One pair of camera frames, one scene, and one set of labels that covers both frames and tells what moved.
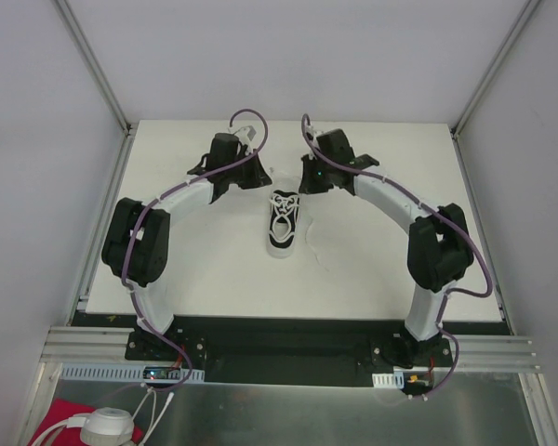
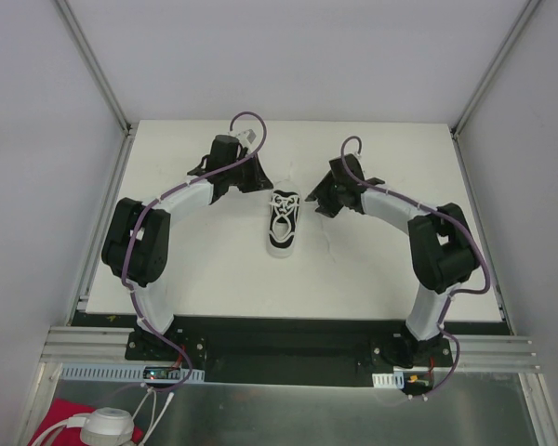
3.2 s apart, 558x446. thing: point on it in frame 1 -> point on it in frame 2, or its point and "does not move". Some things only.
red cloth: (60, 410) does not move
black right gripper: (316, 177) -> (331, 194)
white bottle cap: (108, 426) does not move
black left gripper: (249, 172) does not move
